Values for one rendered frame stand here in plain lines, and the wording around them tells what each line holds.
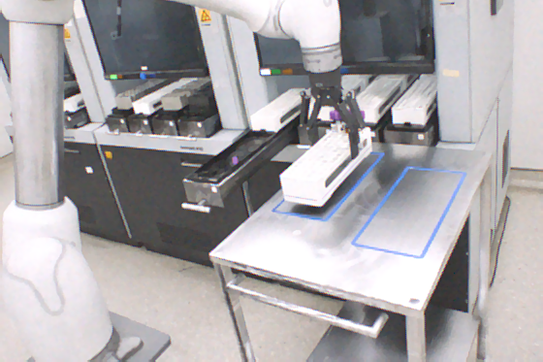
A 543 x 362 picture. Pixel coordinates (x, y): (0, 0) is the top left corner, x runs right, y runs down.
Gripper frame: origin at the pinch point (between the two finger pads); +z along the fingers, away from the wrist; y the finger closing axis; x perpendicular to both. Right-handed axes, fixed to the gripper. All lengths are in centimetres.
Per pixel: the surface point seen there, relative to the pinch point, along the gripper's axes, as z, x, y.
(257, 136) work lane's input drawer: 9.1, 20.8, -40.9
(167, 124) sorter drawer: 11, 28, -93
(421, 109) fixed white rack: 3.1, 36.2, 10.3
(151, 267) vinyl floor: 89, 21, -128
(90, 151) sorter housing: 28, 25, -153
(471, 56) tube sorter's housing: -11.1, 41.8, 23.9
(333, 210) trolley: 7.6, -16.0, 6.6
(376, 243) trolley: 7.7, -24.4, 20.6
